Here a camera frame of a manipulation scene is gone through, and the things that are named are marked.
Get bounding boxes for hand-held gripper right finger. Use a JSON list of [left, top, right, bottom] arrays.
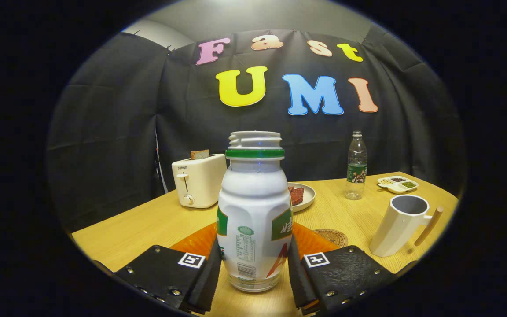
[[287, 221, 397, 317]]

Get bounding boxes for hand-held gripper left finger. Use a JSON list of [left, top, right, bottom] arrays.
[[114, 222, 223, 315]]

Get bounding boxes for round cork coaster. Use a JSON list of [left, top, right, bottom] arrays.
[[313, 229, 348, 248]]

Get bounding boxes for white juice bottle green label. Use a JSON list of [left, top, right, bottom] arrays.
[[217, 131, 294, 293]]

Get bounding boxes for white cup with wooden handle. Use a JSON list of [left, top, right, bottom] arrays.
[[369, 195, 444, 258]]

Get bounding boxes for clear plastic water bottle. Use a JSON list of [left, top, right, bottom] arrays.
[[345, 130, 368, 201]]

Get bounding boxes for round beige plate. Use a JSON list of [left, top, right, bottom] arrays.
[[287, 182, 316, 213]]

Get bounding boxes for wooden table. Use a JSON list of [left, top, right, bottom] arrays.
[[71, 171, 460, 317]]

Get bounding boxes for red meat slices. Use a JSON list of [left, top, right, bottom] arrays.
[[288, 186, 305, 206]]

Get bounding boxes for cream toaster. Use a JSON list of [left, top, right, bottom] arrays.
[[171, 153, 228, 209]]

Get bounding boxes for white divided tray with beans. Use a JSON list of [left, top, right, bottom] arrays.
[[377, 175, 419, 195]]

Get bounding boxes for black backdrop cloth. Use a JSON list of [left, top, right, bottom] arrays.
[[44, 26, 467, 234]]

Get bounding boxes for thin white cable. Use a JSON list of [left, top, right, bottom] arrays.
[[154, 130, 169, 194]]

